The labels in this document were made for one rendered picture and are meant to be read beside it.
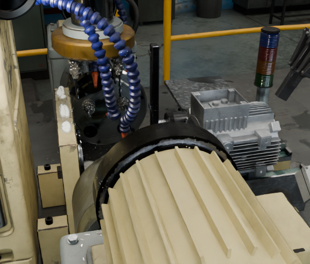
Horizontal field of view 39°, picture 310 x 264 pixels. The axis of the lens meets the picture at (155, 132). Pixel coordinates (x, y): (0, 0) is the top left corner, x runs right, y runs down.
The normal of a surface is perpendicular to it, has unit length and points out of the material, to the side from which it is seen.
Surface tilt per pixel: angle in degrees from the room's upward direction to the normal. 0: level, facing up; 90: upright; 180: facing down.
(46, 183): 90
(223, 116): 90
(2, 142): 90
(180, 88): 0
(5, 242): 90
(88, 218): 51
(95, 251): 0
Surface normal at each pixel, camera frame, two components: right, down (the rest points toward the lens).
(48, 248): 0.22, 0.48
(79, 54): -0.20, 0.48
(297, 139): 0.00, -0.87
